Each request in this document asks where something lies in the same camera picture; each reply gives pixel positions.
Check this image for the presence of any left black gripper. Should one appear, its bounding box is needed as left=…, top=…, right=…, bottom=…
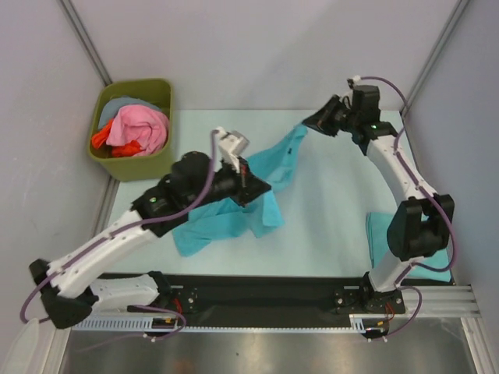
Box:
left=186, top=156, right=271, bottom=210

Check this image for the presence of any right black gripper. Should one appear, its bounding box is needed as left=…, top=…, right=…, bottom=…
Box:
left=303, top=95, right=360, bottom=138

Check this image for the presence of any cyan blue t shirt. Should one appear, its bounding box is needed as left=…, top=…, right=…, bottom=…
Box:
left=171, top=125, right=309, bottom=259

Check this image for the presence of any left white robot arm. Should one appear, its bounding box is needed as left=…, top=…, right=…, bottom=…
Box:
left=30, top=152, right=271, bottom=330

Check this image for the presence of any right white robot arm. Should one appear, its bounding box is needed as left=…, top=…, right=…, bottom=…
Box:
left=302, top=84, right=455, bottom=313

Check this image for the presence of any olive green plastic bin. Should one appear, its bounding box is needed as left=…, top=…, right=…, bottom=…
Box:
left=87, top=78, right=174, bottom=182

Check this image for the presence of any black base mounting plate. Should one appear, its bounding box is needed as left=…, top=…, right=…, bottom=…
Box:
left=91, top=272, right=405, bottom=327

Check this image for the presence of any pink t shirt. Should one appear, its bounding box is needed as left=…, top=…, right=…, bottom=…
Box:
left=106, top=104, right=170, bottom=157

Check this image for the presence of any orange red t shirt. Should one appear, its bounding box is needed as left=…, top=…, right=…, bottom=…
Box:
left=90, top=119, right=143, bottom=157

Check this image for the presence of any grey blue t shirt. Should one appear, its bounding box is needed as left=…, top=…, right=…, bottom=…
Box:
left=97, top=96, right=161, bottom=129

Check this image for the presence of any folded teal t shirt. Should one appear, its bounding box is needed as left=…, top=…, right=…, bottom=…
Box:
left=366, top=212, right=451, bottom=283

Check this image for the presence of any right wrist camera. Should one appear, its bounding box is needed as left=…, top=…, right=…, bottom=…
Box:
left=347, top=75, right=362, bottom=89

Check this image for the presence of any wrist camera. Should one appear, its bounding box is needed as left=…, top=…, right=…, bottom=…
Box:
left=215, top=126, right=250, bottom=173
left=347, top=75, right=362, bottom=89

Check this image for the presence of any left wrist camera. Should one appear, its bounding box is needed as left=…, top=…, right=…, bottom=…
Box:
left=215, top=126, right=250, bottom=173

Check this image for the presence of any white slotted cable duct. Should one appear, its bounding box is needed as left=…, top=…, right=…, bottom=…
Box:
left=72, top=315, right=388, bottom=333

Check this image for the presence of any aluminium extrusion rail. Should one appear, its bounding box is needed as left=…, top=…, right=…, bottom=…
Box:
left=402, top=285, right=480, bottom=318

